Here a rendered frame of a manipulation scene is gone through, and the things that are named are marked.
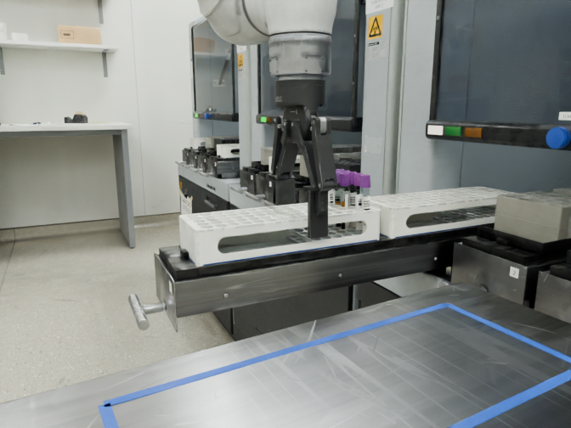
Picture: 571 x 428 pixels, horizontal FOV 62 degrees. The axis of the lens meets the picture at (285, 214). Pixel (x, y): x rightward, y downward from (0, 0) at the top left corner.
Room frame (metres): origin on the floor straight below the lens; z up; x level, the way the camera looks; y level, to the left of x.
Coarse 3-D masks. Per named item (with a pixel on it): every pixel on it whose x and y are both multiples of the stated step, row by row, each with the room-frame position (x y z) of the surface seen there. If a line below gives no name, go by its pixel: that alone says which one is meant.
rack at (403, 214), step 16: (416, 192) 0.87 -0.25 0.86; (432, 192) 0.88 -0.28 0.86; (448, 192) 0.87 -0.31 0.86; (464, 192) 0.87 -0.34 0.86; (480, 192) 0.88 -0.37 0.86; (496, 192) 0.87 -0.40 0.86; (512, 192) 0.87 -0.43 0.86; (384, 208) 0.74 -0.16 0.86; (400, 208) 0.73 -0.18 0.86; (416, 208) 0.75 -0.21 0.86; (432, 208) 0.76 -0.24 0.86; (448, 208) 0.77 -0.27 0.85; (464, 208) 0.90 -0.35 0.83; (480, 208) 0.90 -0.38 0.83; (384, 224) 0.74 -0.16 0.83; (400, 224) 0.73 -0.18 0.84; (416, 224) 0.85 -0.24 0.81; (432, 224) 0.85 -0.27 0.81; (448, 224) 0.78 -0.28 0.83; (464, 224) 0.79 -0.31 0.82; (480, 224) 0.81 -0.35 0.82
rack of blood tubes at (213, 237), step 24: (192, 216) 0.68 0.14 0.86; (216, 216) 0.68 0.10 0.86; (240, 216) 0.67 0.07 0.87; (264, 216) 0.67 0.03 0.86; (288, 216) 0.67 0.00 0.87; (336, 216) 0.68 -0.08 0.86; (360, 216) 0.70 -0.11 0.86; (192, 240) 0.61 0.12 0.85; (216, 240) 0.60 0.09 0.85; (240, 240) 0.72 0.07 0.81; (264, 240) 0.74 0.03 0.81; (288, 240) 0.74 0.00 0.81; (312, 240) 0.67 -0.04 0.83; (336, 240) 0.68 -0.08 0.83; (360, 240) 0.70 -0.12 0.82
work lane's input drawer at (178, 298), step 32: (160, 256) 0.67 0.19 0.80; (288, 256) 0.64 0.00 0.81; (320, 256) 0.66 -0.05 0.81; (352, 256) 0.67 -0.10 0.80; (384, 256) 0.70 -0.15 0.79; (416, 256) 0.73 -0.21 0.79; (448, 256) 0.76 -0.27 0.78; (160, 288) 0.65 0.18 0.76; (192, 288) 0.57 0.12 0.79; (224, 288) 0.59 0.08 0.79; (256, 288) 0.61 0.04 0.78; (288, 288) 0.63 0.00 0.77; (320, 288) 0.65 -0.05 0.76
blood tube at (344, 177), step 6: (342, 174) 0.74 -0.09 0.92; (348, 174) 0.74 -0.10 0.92; (342, 180) 0.74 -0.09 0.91; (348, 180) 0.74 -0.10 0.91; (342, 186) 0.74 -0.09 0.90; (342, 192) 0.74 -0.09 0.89; (342, 198) 0.74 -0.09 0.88; (342, 204) 0.74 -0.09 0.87; (342, 222) 0.74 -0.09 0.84; (342, 228) 0.74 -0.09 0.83
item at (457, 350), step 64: (320, 320) 0.42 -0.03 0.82; (384, 320) 0.42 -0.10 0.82; (448, 320) 0.42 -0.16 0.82; (512, 320) 0.42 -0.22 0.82; (128, 384) 0.31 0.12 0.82; (192, 384) 0.31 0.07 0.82; (256, 384) 0.31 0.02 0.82; (320, 384) 0.31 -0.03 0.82; (384, 384) 0.31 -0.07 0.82; (448, 384) 0.31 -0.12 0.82; (512, 384) 0.31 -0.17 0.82
